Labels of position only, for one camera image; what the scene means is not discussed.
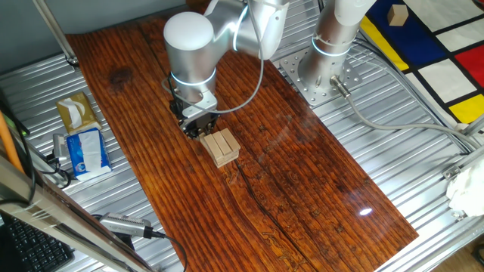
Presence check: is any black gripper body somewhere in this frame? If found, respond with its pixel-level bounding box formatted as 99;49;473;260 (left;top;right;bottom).
169;98;221;133

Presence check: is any glossy brown wooden board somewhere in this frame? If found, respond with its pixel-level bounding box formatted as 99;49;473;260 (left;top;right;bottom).
65;11;420;272

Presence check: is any gold tissue pack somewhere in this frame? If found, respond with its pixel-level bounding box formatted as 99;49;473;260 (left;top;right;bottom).
55;91;102;136

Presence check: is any blue tissue pack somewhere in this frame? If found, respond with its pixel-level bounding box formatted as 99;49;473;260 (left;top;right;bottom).
66;127;113;181

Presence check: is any small silver adapter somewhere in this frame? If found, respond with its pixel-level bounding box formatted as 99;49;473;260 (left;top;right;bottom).
51;132;68;162

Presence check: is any grey metal pole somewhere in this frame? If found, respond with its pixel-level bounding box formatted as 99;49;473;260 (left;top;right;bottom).
32;0;81;69

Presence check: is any orange pole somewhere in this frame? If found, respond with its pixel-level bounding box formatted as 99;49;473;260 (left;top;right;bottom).
0;111;26;175

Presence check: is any black keyboard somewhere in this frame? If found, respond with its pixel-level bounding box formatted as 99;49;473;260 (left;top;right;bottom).
0;214;76;272

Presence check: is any small wooden cube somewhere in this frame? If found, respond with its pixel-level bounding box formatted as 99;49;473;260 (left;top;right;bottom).
386;4;410;27

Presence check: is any colourful checked cloth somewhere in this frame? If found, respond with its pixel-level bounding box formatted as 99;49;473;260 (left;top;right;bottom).
358;0;484;126

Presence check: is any white crumpled cloth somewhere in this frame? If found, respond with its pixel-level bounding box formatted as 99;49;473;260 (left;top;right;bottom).
445;158;484;219

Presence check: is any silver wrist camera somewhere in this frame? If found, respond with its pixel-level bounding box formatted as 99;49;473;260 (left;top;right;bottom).
182;98;219;121

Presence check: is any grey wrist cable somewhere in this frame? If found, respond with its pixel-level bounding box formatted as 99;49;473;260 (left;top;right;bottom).
161;0;265;115

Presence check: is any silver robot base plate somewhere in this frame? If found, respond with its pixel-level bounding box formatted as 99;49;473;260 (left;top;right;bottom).
278;47;363;108

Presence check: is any black hub cable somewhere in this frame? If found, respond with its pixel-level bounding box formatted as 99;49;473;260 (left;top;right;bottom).
142;225;189;272

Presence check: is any grey base cable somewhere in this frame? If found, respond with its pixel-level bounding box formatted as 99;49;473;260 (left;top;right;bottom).
328;74;482;151

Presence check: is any black adapter cable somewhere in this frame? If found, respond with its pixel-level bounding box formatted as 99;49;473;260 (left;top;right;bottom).
37;153;73;190

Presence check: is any silver monitor frame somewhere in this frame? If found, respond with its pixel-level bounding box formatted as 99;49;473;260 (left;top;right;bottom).
0;149;157;272

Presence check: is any aluminium frame bar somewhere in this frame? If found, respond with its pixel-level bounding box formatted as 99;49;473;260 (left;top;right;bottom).
442;145;484;181
459;113;484;138

